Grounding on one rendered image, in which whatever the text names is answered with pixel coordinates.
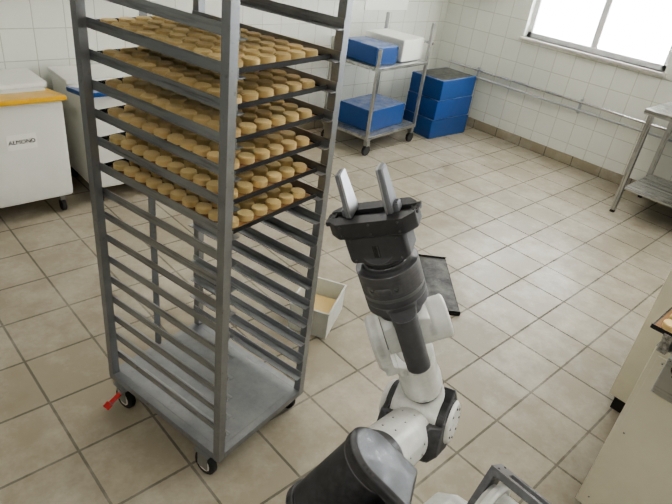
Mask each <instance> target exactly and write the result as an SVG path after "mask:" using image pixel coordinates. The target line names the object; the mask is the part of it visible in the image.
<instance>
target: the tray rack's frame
mask: <svg viewBox="0 0 672 504"><path fill-rule="evenodd" d="M69 2H70V11H71V20H72V29H73V39H74V48H75V57H76V67H77V76H78V85H79V95H80V104H81V113H82V123H83V132H84V141H85V150H86V160H87V169H88V178H89V188H90V197H91V206H92V216H93V225H94V234H95V244H96V253H97V262H98V271H99V281H100V290H101V299H102V309H103V318H104V327H105V337H106V346H107V355H108V365H109V374H110V377H111V378H113V379H114V380H115V381H116V382H114V383H113V385H115V386H116V387H117V391H118V390H119V391H121V392H122V393H123V396H122V395H121V396H120V397H119V399H120V400H121V401H122V402H123V403H125V404H126V396H125V393H126V392H127V391H129V392H130V393H131V394H132V395H134V396H135V397H136V398H137V399H139V400H140V401H141V402H142V403H144V404H145V405H146V406H147V407H149V408H150V409H151V410H152V411H154V412H155V413H156V414H157V415H159V416H160V417H161V418H162V419H164V420H165V421H166V422H167V423H169V424H170V425H171V426H172V427H174V428H175V429H176V430H177V431H179V432H180V433H181V434H182V435H184V436H185V437H186V438H187V439H189V440H190V441H191V442H192V443H194V444H195V445H196V446H195V447H194V448H193V449H194V450H195V451H196V452H197V463H198V464H199V465H200V466H201V467H203V468H204V469H205V470H206V471H207V460H208V459H209V458H212V459H213V429H212V428H211V427H210V426H208V425H207V424H206V423H205V422H203V421H202V420H201V419H199V418H198V417H197V416H195V415H194V414H193V413H191V412H190V411H189V410H188V409H186V408H185V407H184V406H182V405H181V404H180V403H178V402H177V401H176V400H175V399H173V398H172V397H171V396H169V395H168V394H167V393H165V392H164V391H163V390H161V389H160V388H159V387H158V386H156V385H155V384H154V383H152V382H151V381H150V380H148V379H147V378H146V377H144V376H143V375H142V374H141V373H139V372H138V371H137V370H135V369H134V368H133V367H131V366H130V365H129V364H128V363H126V362H124V363H123V364H121V365H119V358H118V348H117V337H116V327H115V316H114V306H113V295H112V285H111V274H110V263H109V253H108V242H107V232H106V221H105V211H104V200H103V190H102V179H101V169H100V158H99V147H98V137H97V126H96V116H95V105H94V95H93V84H92V74H91V63H90V52H89V42H88V31H87V21H86V10H85V0H69ZM189 327H190V328H192V329H193V330H195V331H196V332H198V333H199V334H201V335H202V336H204V337H205V338H207V339H208V340H210V341H211V342H213V343H214V344H215V331H214V330H213V329H211V328H209V327H208V326H206V325H205V324H203V323H202V322H200V321H199V320H197V319H196V318H194V323H193V324H191V325H190V326H189ZM173 336H174V337H176V338H177V339H179V340H180V341H181V342H183V343H184V344H186V345H187V346H189V347H190V348H192V349H193V350H195V351H196V352H197V353H199V354H200V355H202V356H203V357H205V358H206V359H208V360H209V361H211V362H212V363H213V364H215V353H214V352H213V351H211V350H210V349H208V348H207V347H205V346H204V345H203V344H201V343H200V342H198V341H197V340H195V339H194V338H192V337H191V336H189V335H188V334H186V333H185V332H183V331H182V330H181V331H179V332H177V333H175V334H174V335H173ZM155 342H156V343H158V344H159V345H161V346H162V347H163V348H165V349H166V350H168V351H169V352H170V353H172V354H173V355H175V356H176V357H177V358H179V359H180V360H182V361H183V362H184V363H186V364H187V365H189V366H190V367H191V368H193V369H194V370H196V371H197V372H198V373H200V374H201V375H203V376H204V377H205V378H207V379H208V380H210V381H211V382H213V383H214V377H215V373H213V372H212V371H210V370H209V369H208V368H206V367H205V366H203V365H202V364H200V363H199V362H198V361H196V360H195V359H193V358H192V357H190V356H189V355H188V354H186V353H185V352H183V351H182V350H180V349H179V348H178V347H176V346H175V345H173V344H172V343H170V342H169V341H168V340H166V339H165V340H163V341H161V336H160V335H159V334H158V333H156V332H155ZM145 352H146V353H147V354H149V355H150V356H152V357H153V358H154V359H156V360H157V361H158V362H160V363H161V364H162V365H164V366H165V367H167V368H168V369H169V370H171V371H172V372H173V373H175V374H176V375H177V376H179V377H180V378H181V379H183V380H184V381H186V382H187V383H188V384H190V385H191V386H192V387H194V388H195V389H196V390H198V391H199V392H201V393H202V394H203V395H205V396H206V397H207V398H209V399H210V400H211V401H213V402H214V392H212V391H211V390H209V389H208V388H207V387H205V386H204V385H203V384H201V383H200V382H198V381H197V380H196V379H194V378H193V377H191V376H190V375H189V374H187V373H186V372H185V371H183V370H182V369H180V368H179V367H178V366H176V365H175V364H173V363H172V362H171V361H169V360H168V359H167V358H165V357H164V356H162V355H161V354H160V353H158V352H157V351H155V350H154V349H153V348H149V349H147V350H145ZM228 353H229V354H231V355H232V356H234V358H233V359H231V360H230V361H228V369H227V373H228V374H229V375H231V376H232V377H233V379H231V380H230V381H228V382H227V393H228V394H229V395H231V396H232V397H233V398H231V399H230V400H228V401H227V402H226V412H228V413H229V414H231V415H232V416H231V417H230V418H229V419H227V420H226V426H225V429H226V430H227V431H229V432H230V433H231V434H230V435H229V436H228V437H226V438H225V455H224V458H226V457H227V456H228V455H229V454H230V453H232V452H233V451H234V450H235V449H236V448H238V447H239V446H240V445H241V444H242V443H244V442H245V441H246V440H247V439H248V438H250V437H251V436H252V435H253V434H254V433H255V432H257V431H258V430H259V429H260V428H261V427H263V426H264V425H265V424H266V423H267V422H269V421H270V420H271V419H272V418H273V417H275V416H276V415H277V414H278V413H279V412H281V411H282V410H283V409H284V408H285V407H287V406H288V405H289V404H290V403H291V402H293V401H294V400H295V399H296V398H297V397H298V396H299V391H297V390H296V389H294V383H295V382H294V381H292V380H291V379H289V378H288V377H286V376H284V375H283V374H281V373H280V372H278V371H277V370H275V369H274V368H272V367H271V366H269V365H268V364H266V363H264V362H263V361H261V360H260V359H258V358H257V357H255V356H254V355H252V354H251V353H249V352H248V351H246V350H244V349H243V348H241V347H240V346H238V345H237V344H235V343H234V342H232V341H231V340H228ZM132 359H133V360H135V361H136V362H137V363H139V364H140V365H141V366H143V367H144V368H145V369H147V370H148V371H149V372H151V373H152V374H153V375H155V376H156V377H157V378H159V379H160V380H161V381H163V382H164V383H165V384H167V385H168V386H169V387H171V388H172V389H173V390H174V391H176V392H177V393H178V394H180V395H181V396H182V397H184V398H185V399H186V400H188V401H189V402H190V403H192V404H193V405H194V406H196V407H197V408H198V409H200V410H201V411H202V412H204V413H205V414H206V415H208V416H209V417H210V418H212V419H213V420H214V411H212V410H211V409H210V408H208V407H207V406H206V405H204V404H203V403H202V402H200V401H199V400H198V399H196V398H195V397H194V396H192V395H191V394H190V393H188V392H187V391H186V390H184V389H183V388H182V387H180V386H179V385H178V384H176V383H175V382H173V381H172V380H171V379H169V378H168V377H167V376H165V375H164V374H163V373H161V372H160V371H159V370H157V369H156V368H155V367H153V366H152V365H151V364H149V363H148V362H147V361H145V360H144V359H143V358H141V357H140V356H139V355H137V356H135V357H133V358H132Z"/></svg>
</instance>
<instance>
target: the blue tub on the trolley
mask: <svg viewBox="0 0 672 504"><path fill-rule="evenodd" d="M379 49H382V50H383V53H382V59H381V65H387V64H395V63H396V60H397V54H398V49H399V47H398V46H397V45H395V44H391V43H388V42H385V41H381V40H378V39H375V38H371V37H368V36H359V37H349V40H348V47H347V55H346V57H349V58H352V59H355V60H358V61H361V62H364V63H367V64H370V65H373V66H376V64H377V58H378V51H379Z"/></svg>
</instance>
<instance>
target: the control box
mask: <svg viewBox="0 0 672 504"><path fill-rule="evenodd" d="M650 391H651V392H653V393H655V394H656V395H658V396H660V397H661V398H663V399H665V400H666V401H668V402H669V403H671V404H672V355H671V356H670V357H669V358H668V360H667V361H666V363H665V365H664V367H663V369H662V370H661V372H660V374H659V376H658V377H657V379H656V381H655V383H654V385H653V386H652V388H651V390H650Z"/></svg>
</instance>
